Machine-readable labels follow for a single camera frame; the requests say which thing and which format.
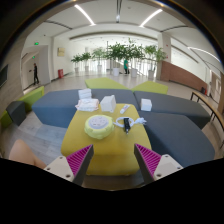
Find green ottoman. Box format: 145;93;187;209
84;77;129;90
130;80;169;95

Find wooden shelf unit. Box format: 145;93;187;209
211;71;224;114

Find large white box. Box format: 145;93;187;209
99;94;117;113

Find small white cube box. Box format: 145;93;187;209
140;98;153;112

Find wooden bench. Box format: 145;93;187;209
190;90;224;149

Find person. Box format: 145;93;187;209
32;62;40;86
123;58;130;75
8;138;48;170

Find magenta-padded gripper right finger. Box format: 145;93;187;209
133;143;184;185

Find long grey sofa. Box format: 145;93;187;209
31;88;139;129

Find yellow ottoman table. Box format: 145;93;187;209
60;103;153;177

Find grey sofa with cube box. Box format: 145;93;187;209
133;90;212;129

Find ceiling strip lights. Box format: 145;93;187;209
73;3;221;64

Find round yellow power strip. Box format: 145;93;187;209
83;114;115;140

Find wide grey sofa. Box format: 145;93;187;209
138;110;216;168

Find white tube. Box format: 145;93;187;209
119;104;131;115

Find white cable with plug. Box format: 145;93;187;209
113;116;148;129

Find dark grey seat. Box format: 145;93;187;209
5;100;27;127

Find white tissue pack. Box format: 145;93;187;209
74;98;100;112

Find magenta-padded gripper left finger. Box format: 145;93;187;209
43;143;95;187

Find row of potted plants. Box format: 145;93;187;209
70;38;168;78

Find green bench seat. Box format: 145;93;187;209
0;85;45;129

